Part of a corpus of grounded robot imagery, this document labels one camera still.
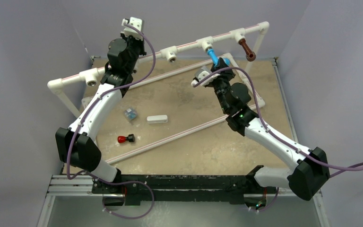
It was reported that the small clear blue packet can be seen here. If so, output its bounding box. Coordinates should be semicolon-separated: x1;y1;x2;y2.
123;107;138;122

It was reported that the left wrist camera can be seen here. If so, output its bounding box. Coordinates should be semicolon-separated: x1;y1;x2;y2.
121;17;144;41

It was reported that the white rectangular plastic piece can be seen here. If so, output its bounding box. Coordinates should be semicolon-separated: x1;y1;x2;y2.
147;115;168;124

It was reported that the red and black faucet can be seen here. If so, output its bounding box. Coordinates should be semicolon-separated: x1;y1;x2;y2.
117;134;135;144

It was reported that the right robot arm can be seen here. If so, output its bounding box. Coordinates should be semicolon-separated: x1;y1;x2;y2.
208;58;330;201

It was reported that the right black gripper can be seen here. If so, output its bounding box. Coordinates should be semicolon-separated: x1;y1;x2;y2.
210;57;235;113

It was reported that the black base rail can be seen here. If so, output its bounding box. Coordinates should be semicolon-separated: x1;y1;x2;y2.
92;174;276;207

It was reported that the blue faucet with chrome knob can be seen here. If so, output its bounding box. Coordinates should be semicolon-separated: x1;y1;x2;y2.
206;47;230;66

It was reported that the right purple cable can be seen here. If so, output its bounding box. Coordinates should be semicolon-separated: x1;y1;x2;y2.
194;66;363;179

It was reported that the white PVC pipe frame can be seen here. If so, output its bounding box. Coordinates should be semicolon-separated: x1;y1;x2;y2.
47;21;269;164

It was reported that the brown faucet on frame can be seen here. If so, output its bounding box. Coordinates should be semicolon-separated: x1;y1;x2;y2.
238;38;256;62

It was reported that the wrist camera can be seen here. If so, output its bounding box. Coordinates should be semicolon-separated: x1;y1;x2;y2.
191;66;220;87
121;17;144;41

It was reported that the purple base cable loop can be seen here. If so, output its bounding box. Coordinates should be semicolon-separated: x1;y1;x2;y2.
102;183;156;220

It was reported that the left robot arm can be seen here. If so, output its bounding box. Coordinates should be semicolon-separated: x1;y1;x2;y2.
55;35;146;193

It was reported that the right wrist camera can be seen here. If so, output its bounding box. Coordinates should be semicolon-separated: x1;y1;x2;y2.
191;66;220;87

